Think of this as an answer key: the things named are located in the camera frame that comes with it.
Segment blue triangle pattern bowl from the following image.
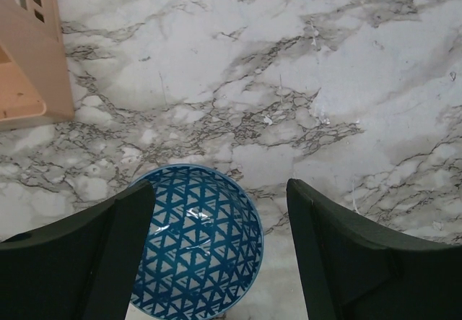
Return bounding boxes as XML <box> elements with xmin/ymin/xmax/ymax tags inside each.
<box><xmin>131</xmin><ymin>164</ymin><xmax>264</xmax><ymax>319</ymax></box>

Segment peach plastic desk organizer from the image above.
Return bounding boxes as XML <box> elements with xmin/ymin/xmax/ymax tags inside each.
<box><xmin>1</xmin><ymin>0</ymin><xmax>74</xmax><ymax>130</ymax></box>

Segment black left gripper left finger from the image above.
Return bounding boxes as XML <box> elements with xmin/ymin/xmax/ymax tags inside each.
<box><xmin>1</xmin><ymin>181</ymin><xmax>154</xmax><ymax>319</ymax></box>

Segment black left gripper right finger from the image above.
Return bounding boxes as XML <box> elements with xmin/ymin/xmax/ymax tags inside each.
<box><xmin>287</xmin><ymin>179</ymin><xmax>461</xmax><ymax>319</ymax></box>

